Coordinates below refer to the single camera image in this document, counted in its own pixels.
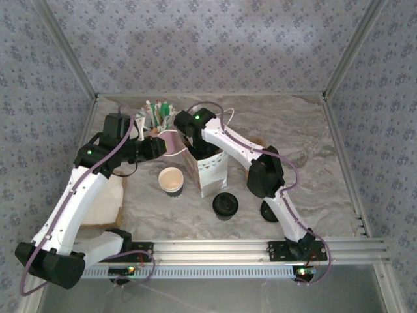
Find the grey metal panel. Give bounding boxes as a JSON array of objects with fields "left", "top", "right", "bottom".
[{"left": 38, "top": 264, "right": 388, "bottom": 313}]

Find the aluminium side rail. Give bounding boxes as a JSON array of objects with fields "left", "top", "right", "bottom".
[
  {"left": 76, "top": 96, "right": 100, "bottom": 147},
  {"left": 322, "top": 96, "right": 372, "bottom": 239}
]

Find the white printed paper bag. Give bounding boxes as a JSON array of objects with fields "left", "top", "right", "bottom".
[{"left": 162, "top": 107, "right": 235, "bottom": 199}]

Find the paper coffee cup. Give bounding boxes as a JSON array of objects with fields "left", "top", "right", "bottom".
[{"left": 158, "top": 166, "right": 184, "bottom": 199}]

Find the black lidded coffee cup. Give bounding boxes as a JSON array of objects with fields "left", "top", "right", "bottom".
[{"left": 212, "top": 192, "right": 240, "bottom": 222}]

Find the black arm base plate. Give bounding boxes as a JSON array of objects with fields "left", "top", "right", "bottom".
[
  {"left": 267, "top": 240, "right": 328, "bottom": 263},
  {"left": 122, "top": 241, "right": 154, "bottom": 263}
]

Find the aluminium back rail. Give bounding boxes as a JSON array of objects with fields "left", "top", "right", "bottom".
[{"left": 96, "top": 91, "right": 326, "bottom": 98}]

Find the thin black left gripper cable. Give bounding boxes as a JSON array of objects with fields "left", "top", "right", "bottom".
[{"left": 112, "top": 161, "right": 140, "bottom": 179}]

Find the white napkin on tray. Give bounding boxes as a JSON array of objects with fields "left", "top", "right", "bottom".
[{"left": 81, "top": 177, "right": 127, "bottom": 230}]

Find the white napkin stack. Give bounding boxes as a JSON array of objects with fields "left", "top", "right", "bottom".
[{"left": 103, "top": 178, "right": 124, "bottom": 225}]

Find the aluminium mounting rail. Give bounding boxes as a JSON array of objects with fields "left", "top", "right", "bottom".
[{"left": 35, "top": 237, "right": 390, "bottom": 265}]

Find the grey slotted cable duct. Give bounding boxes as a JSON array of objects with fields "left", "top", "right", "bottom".
[{"left": 79, "top": 264, "right": 300, "bottom": 280}]

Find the aluminium frame post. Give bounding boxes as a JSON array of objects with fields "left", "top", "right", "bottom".
[
  {"left": 32, "top": 0, "right": 100, "bottom": 100},
  {"left": 321, "top": 0, "right": 389, "bottom": 98}
]

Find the small LED circuit board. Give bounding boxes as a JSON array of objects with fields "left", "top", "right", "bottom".
[
  {"left": 109, "top": 266, "right": 137, "bottom": 277},
  {"left": 295, "top": 266, "right": 319, "bottom": 277}
]

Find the aluminium frame leg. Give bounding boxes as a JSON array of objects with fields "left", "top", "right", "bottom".
[
  {"left": 18, "top": 286, "right": 50, "bottom": 313},
  {"left": 373, "top": 260, "right": 403, "bottom": 313}
]

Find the black cup lid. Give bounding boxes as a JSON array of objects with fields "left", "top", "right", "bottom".
[{"left": 259, "top": 200, "right": 278, "bottom": 224}]

